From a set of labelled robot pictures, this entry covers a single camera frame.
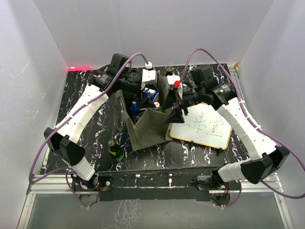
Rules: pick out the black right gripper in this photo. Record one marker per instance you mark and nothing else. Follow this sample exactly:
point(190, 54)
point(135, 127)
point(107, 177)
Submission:
point(172, 98)

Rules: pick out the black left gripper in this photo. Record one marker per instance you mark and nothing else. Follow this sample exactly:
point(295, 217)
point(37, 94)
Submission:
point(146, 102)

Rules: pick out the Fontana pineapple juice carton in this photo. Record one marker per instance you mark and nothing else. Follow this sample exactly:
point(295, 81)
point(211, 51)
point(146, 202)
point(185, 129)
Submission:
point(152, 94)

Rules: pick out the blue red juice carton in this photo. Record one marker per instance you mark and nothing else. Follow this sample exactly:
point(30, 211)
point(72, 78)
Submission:
point(136, 112)

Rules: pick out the grey-green canvas bag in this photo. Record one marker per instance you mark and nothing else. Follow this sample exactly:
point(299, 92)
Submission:
point(148, 131)

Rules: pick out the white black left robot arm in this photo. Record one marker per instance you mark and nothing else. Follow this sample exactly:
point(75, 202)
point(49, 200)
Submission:
point(63, 139)

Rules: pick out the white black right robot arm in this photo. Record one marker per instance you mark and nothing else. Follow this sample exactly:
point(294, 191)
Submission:
point(265, 156)

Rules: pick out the yellow-framed whiteboard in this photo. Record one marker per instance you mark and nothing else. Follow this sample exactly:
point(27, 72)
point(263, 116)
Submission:
point(203, 126)

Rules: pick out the green glass bottle gold cap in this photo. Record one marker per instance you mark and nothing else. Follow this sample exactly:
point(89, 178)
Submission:
point(169, 71)

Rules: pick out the green glass bottle front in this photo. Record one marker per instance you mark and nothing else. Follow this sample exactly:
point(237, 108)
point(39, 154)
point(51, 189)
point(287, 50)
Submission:
point(115, 150)

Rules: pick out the pink tape strip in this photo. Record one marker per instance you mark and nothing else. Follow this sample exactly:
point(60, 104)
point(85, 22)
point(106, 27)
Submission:
point(75, 69)

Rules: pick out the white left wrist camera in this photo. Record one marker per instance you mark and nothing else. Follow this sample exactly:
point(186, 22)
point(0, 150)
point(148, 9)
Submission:
point(149, 76)

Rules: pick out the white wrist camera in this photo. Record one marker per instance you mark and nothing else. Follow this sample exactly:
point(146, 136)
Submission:
point(149, 76)
point(173, 82)

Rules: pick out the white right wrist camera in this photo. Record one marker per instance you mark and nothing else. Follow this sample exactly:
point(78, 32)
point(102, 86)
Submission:
point(173, 82)

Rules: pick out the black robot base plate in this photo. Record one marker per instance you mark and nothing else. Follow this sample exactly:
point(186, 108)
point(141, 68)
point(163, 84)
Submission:
point(161, 184)

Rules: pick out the aluminium frame rail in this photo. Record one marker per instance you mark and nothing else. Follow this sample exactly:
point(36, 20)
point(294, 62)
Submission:
point(165, 103)

